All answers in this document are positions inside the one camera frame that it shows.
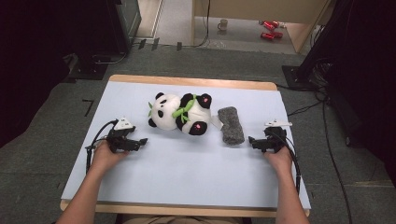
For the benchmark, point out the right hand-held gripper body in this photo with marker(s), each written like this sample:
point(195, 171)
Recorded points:
point(274, 140)

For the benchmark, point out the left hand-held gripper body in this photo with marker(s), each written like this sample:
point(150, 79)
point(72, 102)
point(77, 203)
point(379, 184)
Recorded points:
point(122, 141)

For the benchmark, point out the grey fuzzy cloth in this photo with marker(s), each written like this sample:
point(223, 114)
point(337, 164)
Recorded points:
point(231, 124)

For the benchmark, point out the panda plush toy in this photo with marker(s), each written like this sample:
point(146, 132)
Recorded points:
point(169, 112)

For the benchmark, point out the person's right hand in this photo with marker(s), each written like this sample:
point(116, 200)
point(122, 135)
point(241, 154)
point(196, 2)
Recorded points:
point(280, 160)

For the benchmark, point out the person's left hand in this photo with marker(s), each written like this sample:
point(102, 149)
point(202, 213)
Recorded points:
point(104, 157)

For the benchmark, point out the black stand base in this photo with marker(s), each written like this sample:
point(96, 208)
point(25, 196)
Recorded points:
point(88, 71)

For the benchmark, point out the wooden table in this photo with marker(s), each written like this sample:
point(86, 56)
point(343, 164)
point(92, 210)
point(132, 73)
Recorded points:
point(193, 81)

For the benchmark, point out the black tape strip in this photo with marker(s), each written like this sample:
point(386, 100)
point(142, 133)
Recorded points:
point(179, 46)
point(155, 44)
point(142, 44)

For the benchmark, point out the red can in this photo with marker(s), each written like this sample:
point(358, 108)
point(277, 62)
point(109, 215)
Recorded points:
point(278, 34)
point(275, 23)
point(267, 36)
point(268, 26)

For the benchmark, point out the black metal stand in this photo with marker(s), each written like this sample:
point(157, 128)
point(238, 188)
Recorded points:
point(320, 40)

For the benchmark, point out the dark curtain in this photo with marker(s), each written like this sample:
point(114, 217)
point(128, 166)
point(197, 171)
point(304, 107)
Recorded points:
point(370, 77)
point(31, 62)

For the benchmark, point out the black cabinet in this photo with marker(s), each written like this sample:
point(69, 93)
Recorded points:
point(124, 21)

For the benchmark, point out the beige mug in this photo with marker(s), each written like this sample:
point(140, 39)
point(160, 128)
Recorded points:
point(222, 24)

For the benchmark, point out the light wooden cabinet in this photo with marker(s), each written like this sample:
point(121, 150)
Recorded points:
point(261, 9)

